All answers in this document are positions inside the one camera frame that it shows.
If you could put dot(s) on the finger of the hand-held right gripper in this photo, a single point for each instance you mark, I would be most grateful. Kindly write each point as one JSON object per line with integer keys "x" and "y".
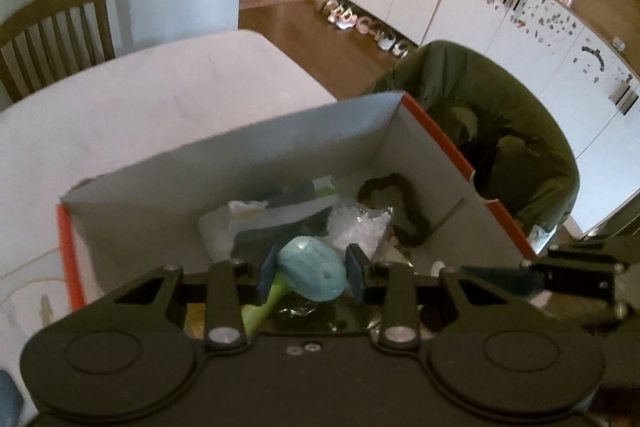
{"x": 590, "y": 249}
{"x": 500, "y": 281}

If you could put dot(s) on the row of shoes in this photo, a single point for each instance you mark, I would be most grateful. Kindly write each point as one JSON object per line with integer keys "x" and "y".
{"x": 365, "y": 24}

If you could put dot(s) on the yellow cardboard box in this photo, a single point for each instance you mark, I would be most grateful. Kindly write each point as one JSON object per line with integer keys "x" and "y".
{"x": 195, "y": 318}

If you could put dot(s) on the clear plastic bag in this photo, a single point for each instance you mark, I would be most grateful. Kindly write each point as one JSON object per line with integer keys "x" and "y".
{"x": 357, "y": 227}

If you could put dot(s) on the dark mesh pouch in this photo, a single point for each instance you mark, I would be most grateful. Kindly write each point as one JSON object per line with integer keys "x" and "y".
{"x": 262, "y": 241}

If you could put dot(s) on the light blue toy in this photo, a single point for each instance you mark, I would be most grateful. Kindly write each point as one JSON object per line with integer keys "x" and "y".
{"x": 310, "y": 272}

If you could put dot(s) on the green plastic bag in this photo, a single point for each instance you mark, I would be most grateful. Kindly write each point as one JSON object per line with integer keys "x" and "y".
{"x": 327, "y": 192}

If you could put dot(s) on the black scrunchie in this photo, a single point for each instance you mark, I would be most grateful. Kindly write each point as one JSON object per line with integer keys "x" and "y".
{"x": 416, "y": 218}

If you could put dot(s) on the red cardboard box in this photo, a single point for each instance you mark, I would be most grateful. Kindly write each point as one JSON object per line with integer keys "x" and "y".
{"x": 250, "y": 157}

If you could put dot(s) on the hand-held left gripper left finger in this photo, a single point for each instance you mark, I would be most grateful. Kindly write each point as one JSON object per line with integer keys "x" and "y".
{"x": 268, "y": 273}

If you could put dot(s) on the green jacket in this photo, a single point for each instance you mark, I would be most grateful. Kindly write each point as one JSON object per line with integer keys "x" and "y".
{"x": 450, "y": 72}

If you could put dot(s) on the wooden chair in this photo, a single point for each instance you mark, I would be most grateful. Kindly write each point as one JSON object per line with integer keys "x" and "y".
{"x": 50, "y": 7}

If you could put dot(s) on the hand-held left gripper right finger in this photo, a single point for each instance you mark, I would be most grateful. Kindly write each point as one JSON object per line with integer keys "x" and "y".
{"x": 356, "y": 276}

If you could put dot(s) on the sticker covered white cabinet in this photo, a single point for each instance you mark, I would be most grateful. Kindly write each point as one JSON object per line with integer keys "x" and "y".
{"x": 550, "y": 57}

